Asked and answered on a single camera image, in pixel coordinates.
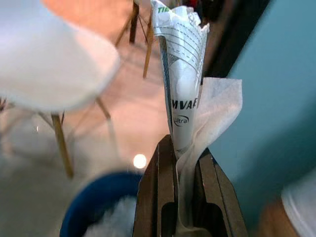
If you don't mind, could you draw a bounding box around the white crumpled paper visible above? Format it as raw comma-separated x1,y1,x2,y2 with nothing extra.
84,194,138,237

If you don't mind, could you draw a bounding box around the blue plastic bucket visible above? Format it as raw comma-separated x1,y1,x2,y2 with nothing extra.
59,172,144,237

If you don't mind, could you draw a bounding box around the black door frame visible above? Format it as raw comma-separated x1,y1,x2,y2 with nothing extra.
201,0,270,80

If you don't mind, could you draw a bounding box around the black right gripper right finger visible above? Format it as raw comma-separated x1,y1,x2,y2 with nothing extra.
194,147,249,237

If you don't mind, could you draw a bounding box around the white chair with wooden legs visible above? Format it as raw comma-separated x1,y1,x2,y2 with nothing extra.
0,0,122,179

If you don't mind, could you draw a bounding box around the person in white shorts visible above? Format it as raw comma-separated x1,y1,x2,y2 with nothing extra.
256,182,316,237

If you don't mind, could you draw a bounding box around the white printed plastic wrapper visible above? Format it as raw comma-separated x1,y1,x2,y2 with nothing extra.
151,0,211,161

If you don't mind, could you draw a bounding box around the chair with brown wooden legs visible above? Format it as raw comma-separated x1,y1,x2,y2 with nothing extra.
115,0,157,79

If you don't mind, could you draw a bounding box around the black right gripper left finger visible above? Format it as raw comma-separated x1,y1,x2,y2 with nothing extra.
134,134,179,237

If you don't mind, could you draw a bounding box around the white paper tissue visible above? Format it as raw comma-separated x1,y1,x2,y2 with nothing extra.
175,77,244,237

